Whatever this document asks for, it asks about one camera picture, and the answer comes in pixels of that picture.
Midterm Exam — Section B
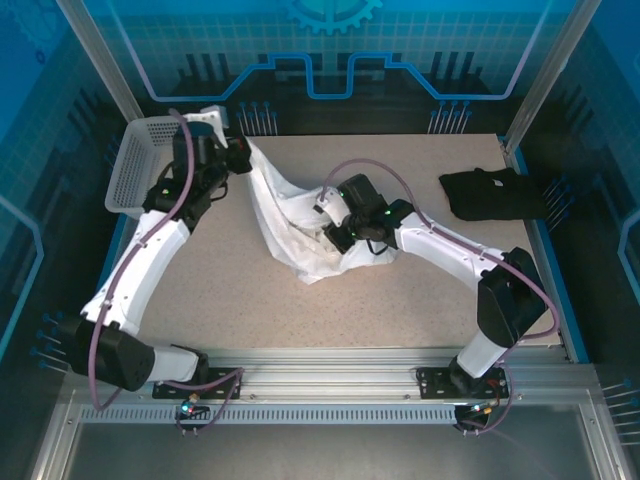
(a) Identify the white t-shirt with black print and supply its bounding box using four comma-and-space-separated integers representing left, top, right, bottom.
244, 137, 401, 286

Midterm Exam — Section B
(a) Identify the black folded t-shirt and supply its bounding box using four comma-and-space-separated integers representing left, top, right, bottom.
438, 168, 549, 222

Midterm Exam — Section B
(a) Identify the white perforated plastic basket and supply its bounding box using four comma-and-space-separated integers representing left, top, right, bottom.
103, 115, 204, 221

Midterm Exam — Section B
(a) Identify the small LED connector board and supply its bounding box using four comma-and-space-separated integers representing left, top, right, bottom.
455, 401, 494, 426
173, 394, 210, 420

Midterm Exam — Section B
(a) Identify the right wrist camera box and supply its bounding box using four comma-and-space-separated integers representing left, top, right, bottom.
312, 188, 352, 229

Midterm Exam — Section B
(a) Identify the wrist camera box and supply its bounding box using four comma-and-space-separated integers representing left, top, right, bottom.
312, 188, 352, 229
180, 103, 230, 147

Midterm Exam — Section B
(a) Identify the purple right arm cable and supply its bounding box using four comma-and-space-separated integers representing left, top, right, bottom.
322, 158, 560, 435

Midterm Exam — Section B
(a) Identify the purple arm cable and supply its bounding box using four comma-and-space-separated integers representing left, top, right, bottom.
322, 158, 560, 435
87, 107, 246, 436

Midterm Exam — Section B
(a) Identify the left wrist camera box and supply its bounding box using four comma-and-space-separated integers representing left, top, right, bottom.
180, 103, 230, 147

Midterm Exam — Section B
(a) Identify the aluminium rail beam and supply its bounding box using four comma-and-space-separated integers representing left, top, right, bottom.
64, 347, 599, 404

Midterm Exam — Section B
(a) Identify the aluminium frame post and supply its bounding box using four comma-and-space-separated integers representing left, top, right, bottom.
501, 0, 604, 157
53, 0, 145, 121

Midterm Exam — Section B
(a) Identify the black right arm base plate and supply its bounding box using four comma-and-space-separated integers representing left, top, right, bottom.
415, 367, 510, 400

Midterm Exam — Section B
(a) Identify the slotted grey cable duct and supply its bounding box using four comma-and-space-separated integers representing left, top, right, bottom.
79, 405, 459, 426

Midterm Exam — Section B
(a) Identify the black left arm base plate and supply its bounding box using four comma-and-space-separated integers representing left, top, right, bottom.
152, 367, 245, 400

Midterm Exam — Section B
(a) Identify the aluminium lower frame panel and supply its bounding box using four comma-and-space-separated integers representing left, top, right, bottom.
27, 389, 629, 480

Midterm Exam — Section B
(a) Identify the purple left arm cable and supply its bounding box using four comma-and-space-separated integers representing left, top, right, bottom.
87, 107, 246, 436

